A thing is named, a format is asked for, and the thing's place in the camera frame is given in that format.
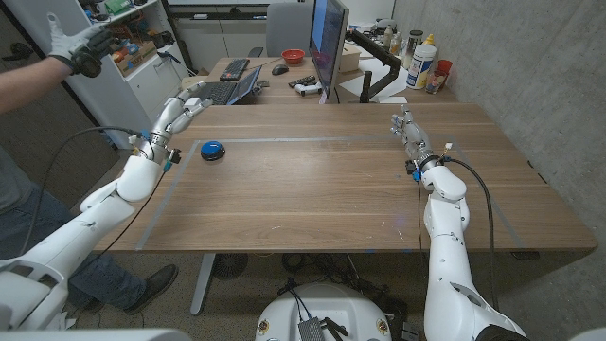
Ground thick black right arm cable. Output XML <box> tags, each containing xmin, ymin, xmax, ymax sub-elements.
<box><xmin>442</xmin><ymin>157</ymin><xmax>501</xmax><ymax>312</ymax></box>

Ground person's bare forearm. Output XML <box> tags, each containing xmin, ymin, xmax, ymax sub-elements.
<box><xmin>0</xmin><ymin>56</ymin><xmax>72</xmax><ymax>115</ymax></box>

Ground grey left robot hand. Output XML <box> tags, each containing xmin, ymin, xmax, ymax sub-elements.
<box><xmin>139</xmin><ymin>81</ymin><xmax>214</xmax><ymax>165</ymax></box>

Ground white game controller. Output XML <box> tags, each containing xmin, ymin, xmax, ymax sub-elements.
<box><xmin>294</xmin><ymin>81</ymin><xmax>324</xmax><ymax>98</ymax></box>

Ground black computer monitor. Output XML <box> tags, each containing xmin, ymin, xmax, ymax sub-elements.
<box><xmin>308</xmin><ymin>0</ymin><xmax>350</xmax><ymax>101</ymax></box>

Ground round black floor fan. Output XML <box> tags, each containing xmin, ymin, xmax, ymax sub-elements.
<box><xmin>211</xmin><ymin>253</ymin><xmax>249</xmax><ymax>280</ymax></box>

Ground crumpled white paper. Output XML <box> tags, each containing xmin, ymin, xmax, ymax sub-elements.
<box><xmin>57</xmin><ymin>311</ymin><xmax>78</xmax><ymax>332</ymax></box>

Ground black remote control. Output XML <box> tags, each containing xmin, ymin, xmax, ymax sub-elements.
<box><xmin>288</xmin><ymin>74</ymin><xmax>317</xmax><ymax>89</ymax></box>

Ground white paper sheets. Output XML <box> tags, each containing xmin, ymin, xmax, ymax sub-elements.
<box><xmin>338</xmin><ymin>57</ymin><xmax>411</xmax><ymax>104</ymax></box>

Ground grey table leg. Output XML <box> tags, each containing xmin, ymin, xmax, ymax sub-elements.
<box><xmin>189</xmin><ymin>253</ymin><xmax>217</xmax><ymax>316</ymax></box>

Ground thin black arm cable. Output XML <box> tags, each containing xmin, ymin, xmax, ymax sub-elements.
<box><xmin>89</xmin><ymin>170</ymin><xmax>168</xmax><ymax>266</ymax></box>
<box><xmin>415</xmin><ymin>182</ymin><xmax>426</xmax><ymax>266</ymax></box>

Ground green box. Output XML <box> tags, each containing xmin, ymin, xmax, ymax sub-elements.
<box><xmin>103</xmin><ymin>0</ymin><xmax>132</xmax><ymax>15</ymax></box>

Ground white shelf cabinet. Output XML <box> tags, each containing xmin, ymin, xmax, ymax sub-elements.
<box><xmin>2</xmin><ymin>0</ymin><xmax>190</xmax><ymax>151</ymax></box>

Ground black floor cable bundle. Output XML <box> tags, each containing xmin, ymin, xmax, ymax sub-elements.
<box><xmin>278</xmin><ymin>253</ymin><xmax>408</xmax><ymax>332</ymax></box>

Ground small clear glass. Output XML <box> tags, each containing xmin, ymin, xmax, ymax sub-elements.
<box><xmin>424</xmin><ymin>70</ymin><xmax>446</xmax><ymax>95</ymax></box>

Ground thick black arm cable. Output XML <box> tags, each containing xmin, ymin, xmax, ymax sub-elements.
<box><xmin>18</xmin><ymin>125</ymin><xmax>143</xmax><ymax>257</ymax></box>
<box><xmin>442</xmin><ymin>157</ymin><xmax>501</xmax><ymax>312</ymax></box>

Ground dark-lid glass jar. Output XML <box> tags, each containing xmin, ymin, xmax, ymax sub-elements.
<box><xmin>401</xmin><ymin>29</ymin><xmax>424</xmax><ymax>70</ymax></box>

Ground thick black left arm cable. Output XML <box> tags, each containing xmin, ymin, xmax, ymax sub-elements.
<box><xmin>18</xmin><ymin>125</ymin><xmax>143</xmax><ymax>257</ymax></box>

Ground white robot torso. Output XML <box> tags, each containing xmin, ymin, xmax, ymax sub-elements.
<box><xmin>255</xmin><ymin>282</ymin><xmax>393</xmax><ymax>341</ymax></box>

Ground grey office chair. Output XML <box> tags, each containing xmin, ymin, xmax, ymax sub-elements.
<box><xmin>248</xmin><ymin>2</ymin><xmax>315</xmax><ymax>59</ymax></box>

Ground open dark laptop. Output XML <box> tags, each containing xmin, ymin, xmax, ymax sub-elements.
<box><xmin>196</xmin><ymin>64</ymin><xmax>263</xmax><ymax>106</ymax></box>

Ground beige cardboard box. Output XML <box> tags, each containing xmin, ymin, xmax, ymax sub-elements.
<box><xmin>338</xmin><ymin>43</ymin><xmax>362</xmax><ymax>74</ymax></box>

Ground red bowl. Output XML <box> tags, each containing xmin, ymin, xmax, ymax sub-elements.
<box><xmin>280</xmin><ymin>48</ymin><xmax>307</xmax><ymax>65</ymax></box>

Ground wooden back desk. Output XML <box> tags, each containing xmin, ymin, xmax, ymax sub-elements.
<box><xmin>205</xmin><ymin>56</ymin><xmax>458</xmax><ymax>105</ymax></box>

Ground person in grey shirt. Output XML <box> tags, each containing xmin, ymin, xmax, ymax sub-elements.
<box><xmin>0</xmin><ymin>146</ymin><xmax>148</xmax><ymax>314</ymax></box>

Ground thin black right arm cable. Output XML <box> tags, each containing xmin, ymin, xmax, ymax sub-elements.
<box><xmin>415</xmin><ymin>182</ymin><xmax>426</xmax><ymax>266</ymax></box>

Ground person's gloved hand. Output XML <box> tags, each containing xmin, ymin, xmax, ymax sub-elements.
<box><xmin>46</xmin><ymin>12</ymin><xmax>117</xmax><ymax>79</ymax></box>

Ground blue push button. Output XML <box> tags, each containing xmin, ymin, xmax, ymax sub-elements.
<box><xmin>200</xmin><ymin>140</ymin><xmax>226</xmax><ymax>163</ymax></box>

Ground dark brown shoe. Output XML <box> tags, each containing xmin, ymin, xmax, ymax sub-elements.
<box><xmin>124</xmin><ymin>263</ymin><xmax>180</xmax><ymax>316</ymax></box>

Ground cardboard box with tools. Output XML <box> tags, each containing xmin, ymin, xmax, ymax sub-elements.
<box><xmin>113</xmin><ymin>41</ymin><xmax>158</xmax><ymax>78</ymax></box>

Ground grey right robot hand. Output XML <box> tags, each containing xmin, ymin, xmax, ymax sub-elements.
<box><xmin>390</xmin><ymin>104</ymin><xmax>441</xmax><ymax>172</ymax></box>

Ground black keyboard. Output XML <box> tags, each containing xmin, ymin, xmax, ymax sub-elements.
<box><xmin>219</xmin><ymin>58</ymin><xmax>251</xmax><ymax>82</ymax></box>

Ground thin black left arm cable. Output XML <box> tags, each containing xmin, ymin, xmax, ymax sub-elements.
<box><xmin>89</xmin><ymin>170</ymin><xmax>168</xmax><ymax>266</ymax></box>

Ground white canister blue label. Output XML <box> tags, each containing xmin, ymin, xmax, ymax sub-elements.
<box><xmin>405</xmin><ymin>44</ymin><xmax>437</xmax><ymax>91</ymax></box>

